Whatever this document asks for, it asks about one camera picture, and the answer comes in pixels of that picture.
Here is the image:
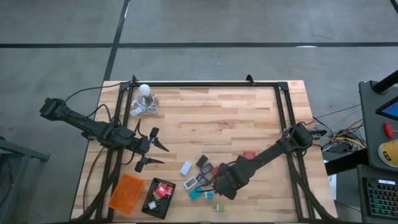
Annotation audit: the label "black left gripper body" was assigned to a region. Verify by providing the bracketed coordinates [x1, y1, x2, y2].
[133, 126, 160, 174]

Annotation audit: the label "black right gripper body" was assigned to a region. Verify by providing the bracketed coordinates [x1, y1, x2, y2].
[213, 154, 255, 200]

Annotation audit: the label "black framed card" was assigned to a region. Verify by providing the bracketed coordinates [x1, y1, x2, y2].
[200, 162, 215, 175]

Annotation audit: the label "purple digital clock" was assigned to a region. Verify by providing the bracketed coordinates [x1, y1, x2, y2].
[195, 173, 210, 187]

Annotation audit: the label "white flat box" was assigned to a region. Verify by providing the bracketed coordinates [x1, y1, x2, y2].
[179, 161, 193, 176]

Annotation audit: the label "black digital clock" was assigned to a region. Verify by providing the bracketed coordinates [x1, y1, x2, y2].
[195, 154, 209, 169]

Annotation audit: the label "teal digital clock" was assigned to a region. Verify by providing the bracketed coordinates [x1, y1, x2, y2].
[188, 187, 205, 201]

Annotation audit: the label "white digital clock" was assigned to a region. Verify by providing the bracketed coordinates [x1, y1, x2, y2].
[183, 176, 198, 190]

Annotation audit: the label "orange plastic basket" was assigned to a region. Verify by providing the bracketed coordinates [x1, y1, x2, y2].
[108, 173, 146, 216]

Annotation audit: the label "black plastic basket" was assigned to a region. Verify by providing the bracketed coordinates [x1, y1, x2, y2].
[141, 177, 177, 220]

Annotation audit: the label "small black connector box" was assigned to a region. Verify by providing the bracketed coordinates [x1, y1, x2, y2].
[309, 128, 328, 138]

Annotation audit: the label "grey side table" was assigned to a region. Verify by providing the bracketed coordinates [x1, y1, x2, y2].
[0, 136, 50, 218]

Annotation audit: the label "grey equipment cart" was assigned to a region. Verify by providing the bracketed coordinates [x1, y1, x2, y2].
[325, 80, 398, 224]

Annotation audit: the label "black backlit keyboard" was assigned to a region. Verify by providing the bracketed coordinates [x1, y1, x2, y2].
[363, 177, 398, 218]

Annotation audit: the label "yellow cap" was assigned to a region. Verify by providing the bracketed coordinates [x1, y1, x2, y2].
[377, 139, 398, 169]

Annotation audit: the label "small red device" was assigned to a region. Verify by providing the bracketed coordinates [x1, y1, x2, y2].
[384, 121, 394, 139]

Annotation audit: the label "monitor with blue screen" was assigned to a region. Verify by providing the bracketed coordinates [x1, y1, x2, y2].
[375, 96, 398, 121]

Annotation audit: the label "black pole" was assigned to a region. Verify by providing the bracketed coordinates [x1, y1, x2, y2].
[372, 70, 398, 94]

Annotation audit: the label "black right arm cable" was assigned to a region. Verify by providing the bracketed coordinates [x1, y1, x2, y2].
[195, 183, 217, 193]

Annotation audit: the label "white power adapter with cord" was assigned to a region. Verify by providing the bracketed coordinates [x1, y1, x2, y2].
[129, 98, 159, 118]

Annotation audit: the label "thin dark hanging cable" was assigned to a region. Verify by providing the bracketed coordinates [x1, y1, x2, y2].
[82, 146, 106, 215]

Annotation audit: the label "black aluminium rig frame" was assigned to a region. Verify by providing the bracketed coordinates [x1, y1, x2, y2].
[71, 74, 338, 223]

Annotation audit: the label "yellow and black floor cables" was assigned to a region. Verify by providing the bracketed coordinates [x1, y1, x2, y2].
[310, 104, 368, 156]

